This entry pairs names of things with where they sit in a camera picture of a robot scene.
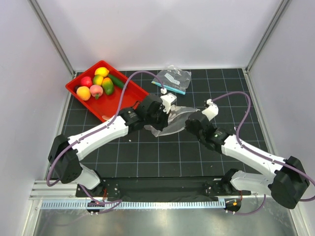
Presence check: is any white-spotted clear zip bag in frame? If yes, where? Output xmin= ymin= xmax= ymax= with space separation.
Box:
xmin=144 ymin=105 xmax=198 ymax=137

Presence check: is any green orange toy mango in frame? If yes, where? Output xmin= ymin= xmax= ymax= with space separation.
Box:
xmin=101 ymin=77 xmax=114 ymax=95

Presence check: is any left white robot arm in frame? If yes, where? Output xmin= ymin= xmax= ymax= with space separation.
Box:
xmin=46 ymin=93 xmax=176 ymax=197

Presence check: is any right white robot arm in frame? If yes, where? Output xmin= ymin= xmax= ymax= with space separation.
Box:
xmin=185 ymin=111 xmax=310 ymax=209

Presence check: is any blue-zipper clear zip bag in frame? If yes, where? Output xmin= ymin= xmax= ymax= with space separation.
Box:
xmin=151 ymin=65 xmax=191 ymax=95

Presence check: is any green toy cucumber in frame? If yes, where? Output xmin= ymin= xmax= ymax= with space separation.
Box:
xmin=108 ymin=74 xmax=125 ymax=89

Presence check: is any red plastic tray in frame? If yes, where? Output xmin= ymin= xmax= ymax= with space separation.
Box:
xmin=65 ymin=60 xmax=151 ymax=123

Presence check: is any toy watermelon slice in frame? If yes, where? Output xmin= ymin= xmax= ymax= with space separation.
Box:
xmin=101 ymin=116 xmax=115 ymax=121

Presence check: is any pink toy peach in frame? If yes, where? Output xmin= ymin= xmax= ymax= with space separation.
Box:
xmin=90 ymin=85 xmax=103 ymax=100

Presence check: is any small yellow-green toy fruit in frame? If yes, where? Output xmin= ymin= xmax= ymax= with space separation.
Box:
xmin=93 ymin=75 xmax=104 ymax=86

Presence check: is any yellow toy lemon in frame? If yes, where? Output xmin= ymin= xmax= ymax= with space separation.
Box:
xmin=94 ymin=67 xmax=109 ymax=78

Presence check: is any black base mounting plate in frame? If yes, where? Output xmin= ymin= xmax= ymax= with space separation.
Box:
xmin=89 ymin=176 xmax=251 ymax=203

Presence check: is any orange toy fruit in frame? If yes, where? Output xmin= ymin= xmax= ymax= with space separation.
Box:
xmin=76 ymin=86 xmax=91 ymax=101

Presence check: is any red toy apple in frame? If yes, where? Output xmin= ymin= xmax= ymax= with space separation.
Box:
xmin=80 ymin=76 xmax=93 ymax=88

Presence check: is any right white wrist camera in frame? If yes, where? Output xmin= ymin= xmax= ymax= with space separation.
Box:
xmin=202 ymin=99 xmax=219 ymax=121

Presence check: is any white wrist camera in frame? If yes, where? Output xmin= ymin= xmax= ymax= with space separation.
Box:
xmin=160 ymin=88 xmax=177 ymax=114
xmin=202 ymin=99 xmax=219 ymax=121

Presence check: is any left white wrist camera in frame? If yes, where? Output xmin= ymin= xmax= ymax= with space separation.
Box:
xmin=160 ymin=88 xmax=177 ymax=114

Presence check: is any slotted cable duct strip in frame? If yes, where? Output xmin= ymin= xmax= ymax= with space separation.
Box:
xmin=40 ymin=199 xmax=225 ymax=210

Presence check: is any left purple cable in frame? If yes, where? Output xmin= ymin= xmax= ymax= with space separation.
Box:
xmin=46 ymin=70 xmax=168 ymax=214

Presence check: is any purple cable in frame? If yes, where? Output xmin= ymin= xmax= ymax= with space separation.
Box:
xmin=46 ymin=70 xmax=168 ymax=214
xmin=206 ymin=91 xmax=315 ymax=217

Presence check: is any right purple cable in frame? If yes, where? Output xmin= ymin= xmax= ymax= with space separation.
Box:
xmin=206 ymin=91 xmax=315 ymax=217

